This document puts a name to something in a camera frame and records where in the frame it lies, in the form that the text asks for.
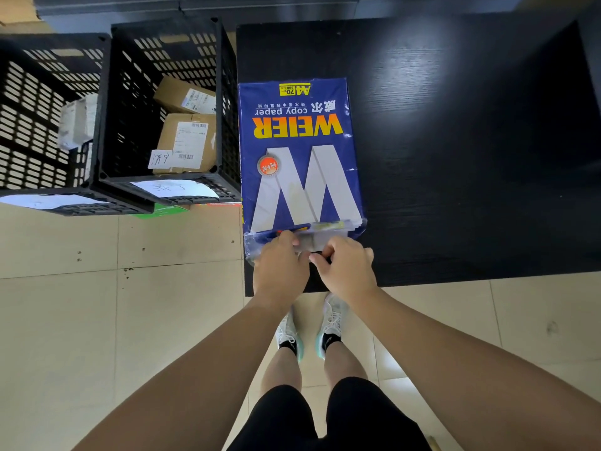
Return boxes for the large cardboard box white label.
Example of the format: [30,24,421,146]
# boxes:
[152,113,218,174]

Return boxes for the green flat object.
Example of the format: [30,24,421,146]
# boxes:
[133,204,191,219]

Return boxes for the person's left hand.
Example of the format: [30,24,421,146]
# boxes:
[253,230,312,310]

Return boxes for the blue copy paper ream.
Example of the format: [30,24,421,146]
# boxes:
[238,78,368,268]

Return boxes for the small white handwritten note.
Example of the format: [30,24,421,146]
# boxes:
[147,149,174,171]

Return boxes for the person's left white sneaker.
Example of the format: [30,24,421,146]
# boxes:
[275,309,305,363]

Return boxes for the small cardboard box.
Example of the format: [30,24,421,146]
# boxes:
[153,75,218,116]

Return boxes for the person's right white sneaker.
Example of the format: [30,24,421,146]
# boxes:
[315,293,349,360]

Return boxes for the person's right forearm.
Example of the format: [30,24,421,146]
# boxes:
[347,287,601,451]

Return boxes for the person's left leg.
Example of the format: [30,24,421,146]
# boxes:
[259,342,303,399]

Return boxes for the black plastic crate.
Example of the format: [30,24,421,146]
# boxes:
[91,17,243,206]
[0,33,156,217]

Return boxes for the person's white sneaker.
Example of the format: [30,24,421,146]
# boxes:
[315,293,349,360]
[275,309,305,363]

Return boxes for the person's leg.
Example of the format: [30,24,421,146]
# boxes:
[259,342,303,399]
[322,334,369,386]

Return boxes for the person's right hand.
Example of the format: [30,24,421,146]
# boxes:
[309,236,379,306]

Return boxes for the person's right leg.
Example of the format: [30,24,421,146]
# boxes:
[322,334,369,386]

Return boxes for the white paper sheet label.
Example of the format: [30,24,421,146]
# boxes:
[0,194,112,211]
[130,179,220,200]

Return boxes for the person's left forearm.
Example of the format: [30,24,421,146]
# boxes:
[72,296,294,451]

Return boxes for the white wrapped parcel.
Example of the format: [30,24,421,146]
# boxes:
[57,93,99,151]

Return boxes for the black shorts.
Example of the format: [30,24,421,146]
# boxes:
[227,376,433,451]

